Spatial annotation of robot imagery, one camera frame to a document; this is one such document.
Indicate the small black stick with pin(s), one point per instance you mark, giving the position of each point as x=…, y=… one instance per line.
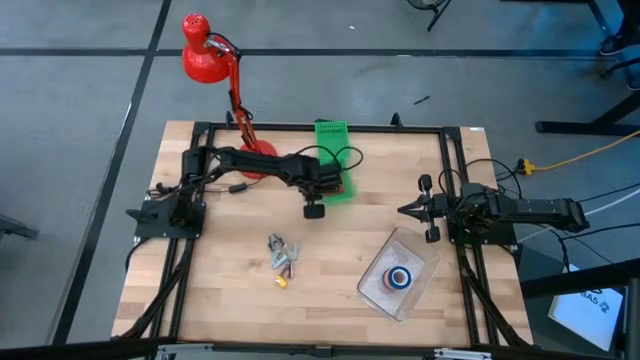
x=421, y=100

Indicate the black floor stand base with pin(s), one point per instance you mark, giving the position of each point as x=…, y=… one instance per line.
x=425, y=4

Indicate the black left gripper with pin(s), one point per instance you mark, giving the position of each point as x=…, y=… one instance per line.
x=312, y=180

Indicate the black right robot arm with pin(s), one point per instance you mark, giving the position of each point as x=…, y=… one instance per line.
x=540, y=210

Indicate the white staple remover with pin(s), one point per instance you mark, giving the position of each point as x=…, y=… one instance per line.
x=279, y=260

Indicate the bright blue tape roll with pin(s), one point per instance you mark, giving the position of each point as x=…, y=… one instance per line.
x=400, y=287

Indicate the dark grey staple remover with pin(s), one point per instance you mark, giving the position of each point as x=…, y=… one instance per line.
x=275, y=242

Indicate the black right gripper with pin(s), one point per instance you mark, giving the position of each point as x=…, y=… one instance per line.
x=442, y=207

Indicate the red desk lamp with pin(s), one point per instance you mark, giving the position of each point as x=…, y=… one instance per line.
x=200, y=60

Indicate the green plastic basket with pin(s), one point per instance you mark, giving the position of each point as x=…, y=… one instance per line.
x=330, y=132
x=350, y=192

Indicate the orange yellow tape roll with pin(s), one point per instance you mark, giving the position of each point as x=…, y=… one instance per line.
x=386, y=279

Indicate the light grey staple remover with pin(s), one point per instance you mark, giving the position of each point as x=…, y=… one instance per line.
x=292, y=250

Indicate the person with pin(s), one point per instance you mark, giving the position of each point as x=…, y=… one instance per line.
x=612, y=46

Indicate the clear plastic bin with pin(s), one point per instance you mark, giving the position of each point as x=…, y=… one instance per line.
x=380, y=295

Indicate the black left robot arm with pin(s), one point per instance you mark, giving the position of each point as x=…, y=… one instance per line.
x=250, y=162

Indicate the black table clamp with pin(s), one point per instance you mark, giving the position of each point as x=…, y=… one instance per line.
x=229, y=119
x=396, y=121

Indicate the grey furniture foot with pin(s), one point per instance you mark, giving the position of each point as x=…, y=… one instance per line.
x=15, y=227

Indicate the silver metal bracket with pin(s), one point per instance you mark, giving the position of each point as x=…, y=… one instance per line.
x=460, y=355
x=190, y=350

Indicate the black camera rig frame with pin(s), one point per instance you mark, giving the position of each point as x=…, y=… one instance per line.
x=75, y=350

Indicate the black desk leg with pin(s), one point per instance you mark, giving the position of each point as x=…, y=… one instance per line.
x=575, y=127

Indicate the small yellow stapler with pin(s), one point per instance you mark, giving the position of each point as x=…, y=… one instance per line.
x=281, y=282

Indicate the white printed sheet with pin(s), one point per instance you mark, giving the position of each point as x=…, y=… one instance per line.
x=575, y=315

